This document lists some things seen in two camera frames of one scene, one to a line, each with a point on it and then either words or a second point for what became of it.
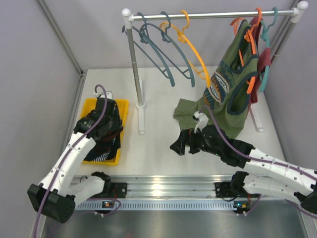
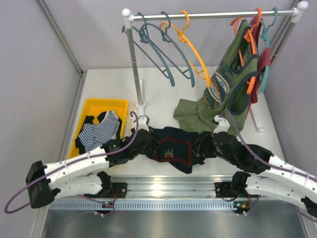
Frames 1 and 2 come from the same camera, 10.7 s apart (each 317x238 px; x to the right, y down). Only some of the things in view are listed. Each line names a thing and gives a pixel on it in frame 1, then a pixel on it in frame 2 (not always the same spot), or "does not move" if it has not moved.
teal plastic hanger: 265,36 does not move
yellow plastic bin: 90,104 does not move
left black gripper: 109,128 -> 150,138
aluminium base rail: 180,186 does not move
